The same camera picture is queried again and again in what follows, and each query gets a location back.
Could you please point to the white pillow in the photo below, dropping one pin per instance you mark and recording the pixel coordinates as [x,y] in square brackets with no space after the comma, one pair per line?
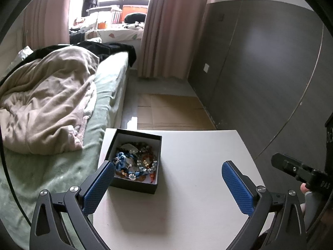
[24,53]

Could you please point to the white wall socket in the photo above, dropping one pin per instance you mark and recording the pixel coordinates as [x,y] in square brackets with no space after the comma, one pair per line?
[206,67]

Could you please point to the orange panel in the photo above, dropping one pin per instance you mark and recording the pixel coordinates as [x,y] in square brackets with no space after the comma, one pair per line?
[135,9]

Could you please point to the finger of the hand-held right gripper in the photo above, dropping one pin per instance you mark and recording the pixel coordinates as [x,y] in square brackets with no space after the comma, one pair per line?
[288,166]

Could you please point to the small orange object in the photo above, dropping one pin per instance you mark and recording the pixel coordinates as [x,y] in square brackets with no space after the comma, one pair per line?
[102,25]

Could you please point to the black round cushion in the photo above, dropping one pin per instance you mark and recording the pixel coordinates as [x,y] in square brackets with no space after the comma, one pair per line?
[135,17]

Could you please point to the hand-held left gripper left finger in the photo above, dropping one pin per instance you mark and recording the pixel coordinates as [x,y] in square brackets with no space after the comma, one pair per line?
[100,187]

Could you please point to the bed with green sheet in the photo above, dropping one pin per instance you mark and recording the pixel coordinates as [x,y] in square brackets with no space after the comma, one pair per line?
[52,182]

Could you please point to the black clothing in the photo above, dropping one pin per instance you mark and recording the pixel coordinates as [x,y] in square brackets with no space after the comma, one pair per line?
[111,49]

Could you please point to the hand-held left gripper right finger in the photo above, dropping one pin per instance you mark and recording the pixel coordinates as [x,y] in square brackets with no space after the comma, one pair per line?
[238,187]

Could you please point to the beige blanket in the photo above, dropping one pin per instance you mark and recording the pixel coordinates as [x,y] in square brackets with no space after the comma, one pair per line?
[46,99]

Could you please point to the wide pink curtain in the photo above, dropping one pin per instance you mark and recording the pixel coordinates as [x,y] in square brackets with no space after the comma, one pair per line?
[169,31]

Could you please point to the black jewelry box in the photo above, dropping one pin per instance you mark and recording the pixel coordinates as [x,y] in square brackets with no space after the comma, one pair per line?
[135,185]

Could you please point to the white bedside table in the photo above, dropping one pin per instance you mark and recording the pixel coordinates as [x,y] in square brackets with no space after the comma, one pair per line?
[187,177]

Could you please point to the narrow pink curtain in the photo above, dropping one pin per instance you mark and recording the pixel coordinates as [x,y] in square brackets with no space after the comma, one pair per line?
[46,13]

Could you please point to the row of books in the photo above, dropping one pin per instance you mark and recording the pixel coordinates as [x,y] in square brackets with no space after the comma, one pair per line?
[116,18]

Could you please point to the person's right hand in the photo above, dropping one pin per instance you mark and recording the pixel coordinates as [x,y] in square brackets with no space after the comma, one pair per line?
[303,188]

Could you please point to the white printed tablecloth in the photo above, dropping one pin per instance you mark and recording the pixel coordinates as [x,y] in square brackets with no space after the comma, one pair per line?
[117,33]

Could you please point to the flattened cardboard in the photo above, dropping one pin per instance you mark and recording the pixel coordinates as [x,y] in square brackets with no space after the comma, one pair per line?
[171,112]

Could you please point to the pink fluffy blanket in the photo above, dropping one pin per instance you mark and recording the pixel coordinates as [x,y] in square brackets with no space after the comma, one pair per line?
[82,132]

